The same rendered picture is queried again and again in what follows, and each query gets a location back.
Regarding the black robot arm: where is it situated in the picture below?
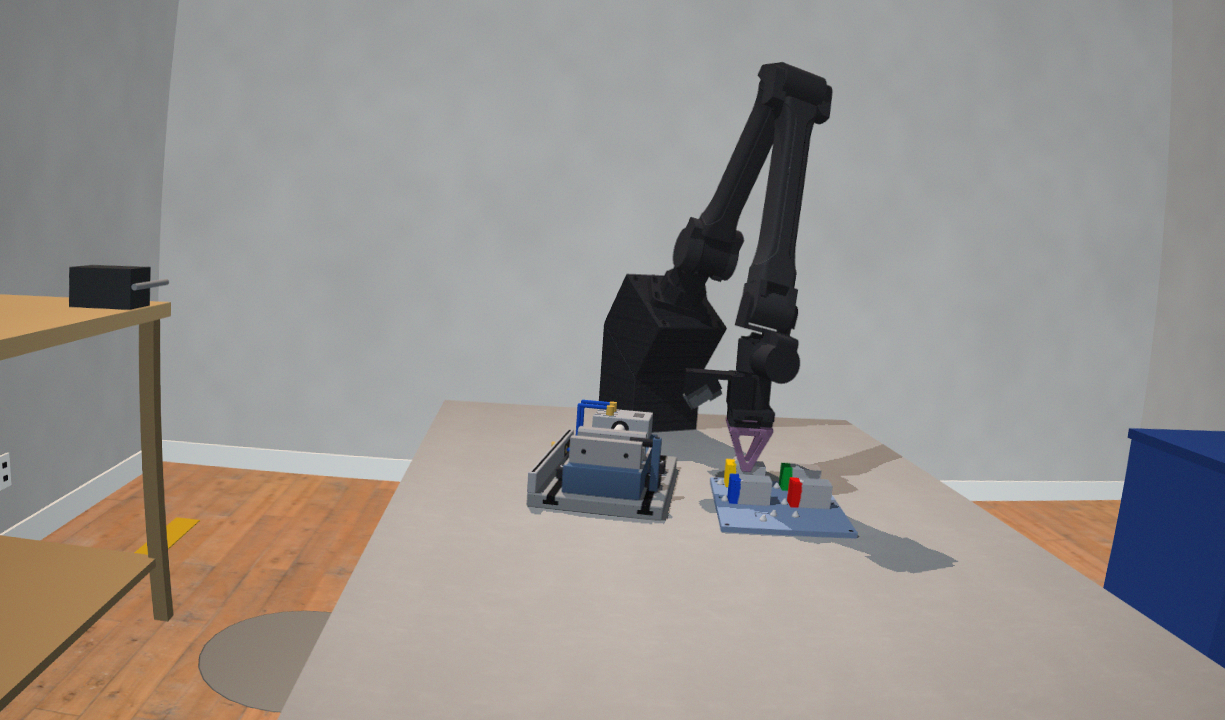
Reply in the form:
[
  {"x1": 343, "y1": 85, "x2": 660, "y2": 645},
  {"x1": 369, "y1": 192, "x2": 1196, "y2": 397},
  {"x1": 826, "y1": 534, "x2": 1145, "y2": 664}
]
[{"x1": 647, "y1": 62, "x2": 833, "y2": 410}]

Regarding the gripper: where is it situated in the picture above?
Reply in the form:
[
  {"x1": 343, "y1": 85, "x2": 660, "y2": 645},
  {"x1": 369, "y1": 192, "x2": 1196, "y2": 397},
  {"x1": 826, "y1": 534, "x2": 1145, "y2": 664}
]
[{"x1": 726, "y1": 373, "x2": 775, "y2": 471}]

